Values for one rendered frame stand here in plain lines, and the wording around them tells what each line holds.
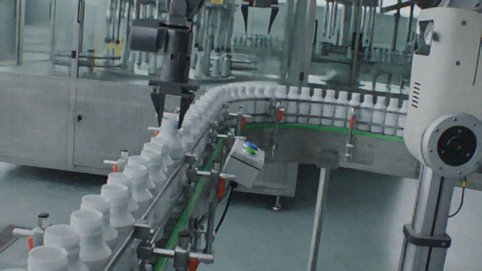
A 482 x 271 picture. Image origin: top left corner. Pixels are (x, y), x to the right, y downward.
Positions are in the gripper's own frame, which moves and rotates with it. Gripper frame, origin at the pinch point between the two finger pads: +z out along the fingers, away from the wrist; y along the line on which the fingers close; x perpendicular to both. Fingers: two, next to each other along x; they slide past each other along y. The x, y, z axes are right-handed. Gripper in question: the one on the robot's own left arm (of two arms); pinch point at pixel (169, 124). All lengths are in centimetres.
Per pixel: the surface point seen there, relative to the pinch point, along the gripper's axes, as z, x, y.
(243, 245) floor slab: 120, 232, 17
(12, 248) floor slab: 122, 177, -120
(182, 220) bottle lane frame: 18.7, -5.6, 5.3
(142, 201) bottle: 6.4, -32.0, 2.3
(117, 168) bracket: 11.8, 2.7, -11.3
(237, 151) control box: 6.5, 11.4, 14.2
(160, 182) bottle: 6.7, -20.0, 2.6
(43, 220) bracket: 8.2, -41.5, -10.0
